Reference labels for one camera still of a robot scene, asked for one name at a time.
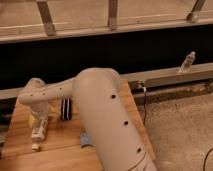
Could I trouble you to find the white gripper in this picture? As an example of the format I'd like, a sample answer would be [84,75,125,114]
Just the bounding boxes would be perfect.
[30,102,50,131]

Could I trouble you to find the white squeeze bottle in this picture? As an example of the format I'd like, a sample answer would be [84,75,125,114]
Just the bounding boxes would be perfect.
[31,120,48,151]

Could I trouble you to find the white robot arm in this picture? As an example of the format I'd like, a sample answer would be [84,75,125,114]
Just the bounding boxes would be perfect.
[18,68,157,171]

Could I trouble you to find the clear bottle on ledge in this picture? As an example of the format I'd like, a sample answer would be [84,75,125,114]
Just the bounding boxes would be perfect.
[179,51,195,73]

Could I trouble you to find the black white striped block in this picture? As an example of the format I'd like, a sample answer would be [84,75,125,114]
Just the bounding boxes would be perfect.
[61,99,72,120]

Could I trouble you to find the blue sponge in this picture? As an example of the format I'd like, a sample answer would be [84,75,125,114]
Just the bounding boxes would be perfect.
[80,132,92,148]

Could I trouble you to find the left metal railing post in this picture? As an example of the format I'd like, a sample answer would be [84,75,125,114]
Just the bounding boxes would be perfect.
[36,0,56,36]

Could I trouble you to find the metal railing post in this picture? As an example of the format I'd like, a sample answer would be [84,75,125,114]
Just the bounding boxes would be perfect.
[186,0,206,23]
[108,0,118,30]
[36,0,56,36]

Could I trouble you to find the middle metal railing post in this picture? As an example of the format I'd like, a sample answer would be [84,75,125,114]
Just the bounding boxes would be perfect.
[108,0,118,30]

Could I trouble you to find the right metal railing post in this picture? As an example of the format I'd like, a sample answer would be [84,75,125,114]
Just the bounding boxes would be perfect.
[186,0,206,23]

